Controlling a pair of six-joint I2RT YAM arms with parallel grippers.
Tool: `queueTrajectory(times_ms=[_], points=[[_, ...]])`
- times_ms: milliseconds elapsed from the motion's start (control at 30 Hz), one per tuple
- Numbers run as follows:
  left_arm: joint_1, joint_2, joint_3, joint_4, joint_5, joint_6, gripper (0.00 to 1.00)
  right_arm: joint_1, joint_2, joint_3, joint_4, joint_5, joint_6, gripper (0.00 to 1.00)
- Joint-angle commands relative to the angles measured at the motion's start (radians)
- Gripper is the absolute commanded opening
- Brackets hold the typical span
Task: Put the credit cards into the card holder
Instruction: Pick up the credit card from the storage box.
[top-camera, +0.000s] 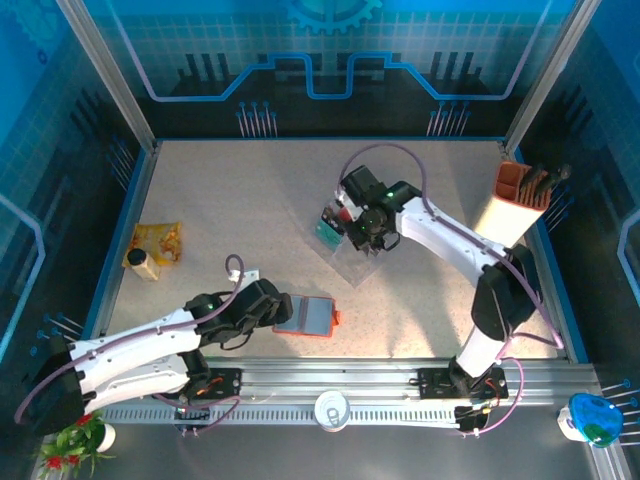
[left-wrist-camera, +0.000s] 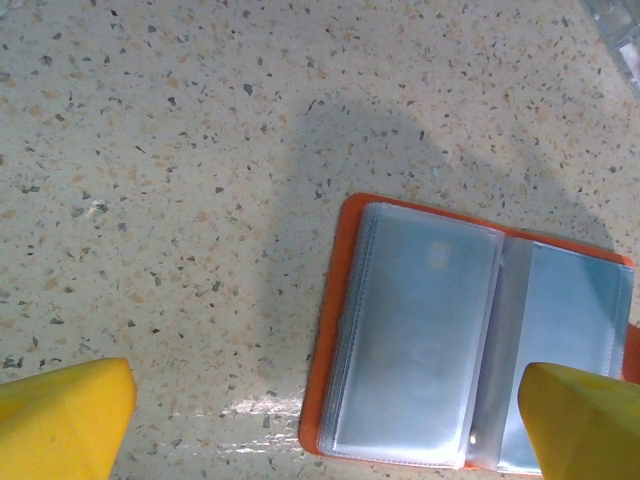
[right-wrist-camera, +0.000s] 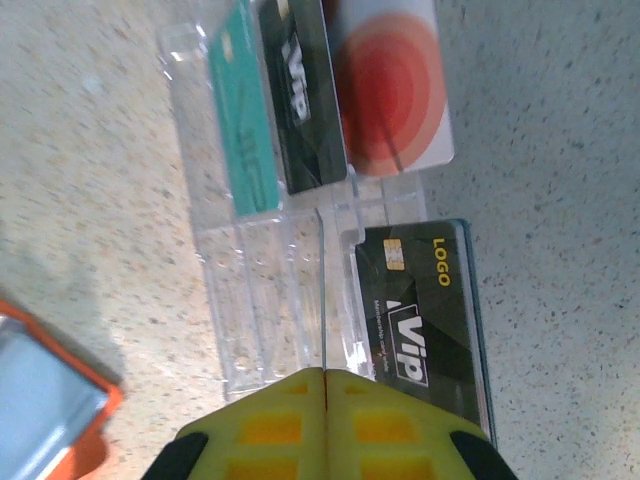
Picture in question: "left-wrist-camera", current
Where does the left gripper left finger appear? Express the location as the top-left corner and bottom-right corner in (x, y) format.
(0, 356), (138, 480)

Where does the orange card holder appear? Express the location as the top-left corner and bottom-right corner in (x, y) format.
(298, 192), (640, 475)

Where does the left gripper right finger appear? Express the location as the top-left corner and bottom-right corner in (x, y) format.
(517, 361), (640, 480)

